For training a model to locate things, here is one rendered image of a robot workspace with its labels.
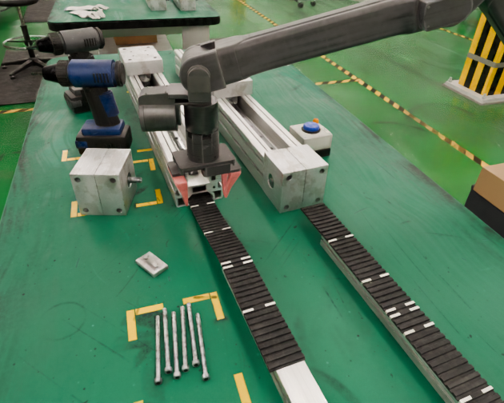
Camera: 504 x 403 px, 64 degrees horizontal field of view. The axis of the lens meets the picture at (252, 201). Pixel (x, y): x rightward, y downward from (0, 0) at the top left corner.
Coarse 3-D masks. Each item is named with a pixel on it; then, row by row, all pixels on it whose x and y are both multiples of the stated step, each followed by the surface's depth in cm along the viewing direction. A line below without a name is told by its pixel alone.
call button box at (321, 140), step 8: (296, 128) 99; (320, 128) 99; (296, 136) 98; (304, 136) 96; (312, 136) 96; (320, 136) 96; (328, 136) 97; (304, 144) 95; (312, 144) 96; (320, 144) 97; (328, 144) 98; (320, 152) 99; (328, 152) 100
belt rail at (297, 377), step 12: (276, 372) 50; (288, 372) 50; (300, 372) 50; (276, 384) 51; (288, 384) 49; (300, 384) 49; (312, 384) 49; (288, 396) 48; (300, 396) 48; (312, 396) 48
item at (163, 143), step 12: (132, 84) 114; (144, 84) 121; (156, 84) 120; (168, 84) 114; (132, 96) 121; (156, 132) 90; (168, 132) 97; (180, 132) 99; (156, 144) 91; (168, 144) 86; (180, 144) 92; (156, 156) 96; (168, 156) 81; (168, 180) 85; (192, 180) 82; (204, 180) 82; (216, 180) 82; (192, 192) 81; (216, 192) 86; (180, 204) 82
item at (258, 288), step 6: (258, 282) 62; (264, 282) 61; (240, 288) 60; (246, 288) 60; (252, 288) 60; (258, 288) 61; (264, 288) 60; (234, 294) 60; (240, 294) 59; (246, 294) 59; (252, 294) 60
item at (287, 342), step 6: (288, 336) 54; (270, 342) 53; (276, 342) 53; (282, 342) 53; (288, 342) 53; (294, 342) 53; (258, 348) 53; (264, 348) 52; (270, 348) 52; (276, 348) 52; (282, 348) 52; (288, 348) 53; (264, 354) 51; (270, 354) 52
